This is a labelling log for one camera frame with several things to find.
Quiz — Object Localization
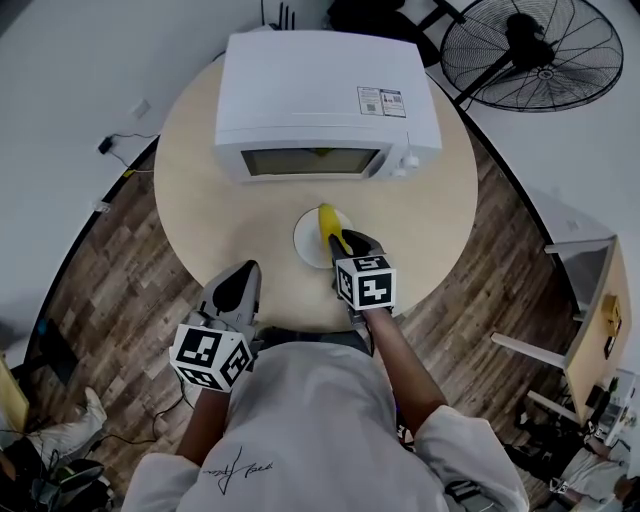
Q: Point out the microwave warning label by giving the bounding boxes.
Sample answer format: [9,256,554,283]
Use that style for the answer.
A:
[356,85,407,119]

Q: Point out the person's left forearm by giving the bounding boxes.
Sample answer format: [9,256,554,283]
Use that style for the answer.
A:
[176,384,237,467]

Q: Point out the person's right forearm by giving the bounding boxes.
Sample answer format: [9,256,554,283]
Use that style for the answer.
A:
[361,307,450,437]

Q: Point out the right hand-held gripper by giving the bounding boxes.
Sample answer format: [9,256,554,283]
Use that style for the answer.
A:
[326,228,399,327]

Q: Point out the black floor cable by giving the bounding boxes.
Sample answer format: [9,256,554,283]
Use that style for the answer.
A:
[88,387,187,447]

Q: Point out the light wooden desk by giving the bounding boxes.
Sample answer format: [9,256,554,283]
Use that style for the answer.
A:
[490,234,634,427]

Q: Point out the black router with antennas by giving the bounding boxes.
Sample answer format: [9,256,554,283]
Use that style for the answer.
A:
[259,0,297,32]

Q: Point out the black adapter cable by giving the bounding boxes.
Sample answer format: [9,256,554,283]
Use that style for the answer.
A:
[107,131,160,167]

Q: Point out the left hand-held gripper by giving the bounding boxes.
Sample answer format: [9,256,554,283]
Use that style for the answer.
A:
[168,259,264,395]

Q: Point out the black floor fan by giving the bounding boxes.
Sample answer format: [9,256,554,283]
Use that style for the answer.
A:
[439,0,625,114]

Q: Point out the person's dark trousers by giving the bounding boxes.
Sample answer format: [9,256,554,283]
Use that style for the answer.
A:
[258,326,375,357]

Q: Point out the person's white shirt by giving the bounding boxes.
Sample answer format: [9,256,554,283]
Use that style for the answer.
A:
[119,342,532,512]

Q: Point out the yellow corn cob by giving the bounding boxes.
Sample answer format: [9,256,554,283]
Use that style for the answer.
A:
[317,202,347,253]

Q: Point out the white round plate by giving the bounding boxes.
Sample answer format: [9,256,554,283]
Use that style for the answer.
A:
[292,207,352,270]

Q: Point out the white microwave oven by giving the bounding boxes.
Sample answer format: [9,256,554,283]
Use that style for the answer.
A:
[213,29,445,185]

